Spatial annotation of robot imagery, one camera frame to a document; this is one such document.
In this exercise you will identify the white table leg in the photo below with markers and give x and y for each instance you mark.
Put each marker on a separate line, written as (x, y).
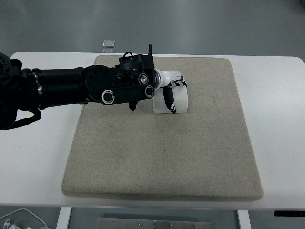
(64, 218)
(244, 219)

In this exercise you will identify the white ribbed cup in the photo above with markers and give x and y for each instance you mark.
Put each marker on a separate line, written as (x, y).
(180, 100)

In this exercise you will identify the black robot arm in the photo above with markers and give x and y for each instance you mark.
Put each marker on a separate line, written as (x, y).
(24, 93)

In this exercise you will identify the black table control panel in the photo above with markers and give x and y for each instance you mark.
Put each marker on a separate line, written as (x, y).
(289, 213)

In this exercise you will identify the white table leg right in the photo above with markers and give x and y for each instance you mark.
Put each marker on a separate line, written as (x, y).
(244, 219)

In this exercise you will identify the white table leg left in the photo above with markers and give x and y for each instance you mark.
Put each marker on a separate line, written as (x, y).
(64, 218)

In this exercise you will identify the beige felt mat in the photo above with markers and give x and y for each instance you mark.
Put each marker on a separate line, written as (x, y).
(204, 154)

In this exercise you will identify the small clear floor plate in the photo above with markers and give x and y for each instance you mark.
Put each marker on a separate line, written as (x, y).
(109, 43)

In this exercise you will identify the metal base plate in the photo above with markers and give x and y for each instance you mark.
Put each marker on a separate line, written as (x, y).
(120, 223)

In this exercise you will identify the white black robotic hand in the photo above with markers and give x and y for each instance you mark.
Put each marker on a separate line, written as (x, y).
(167, 80)

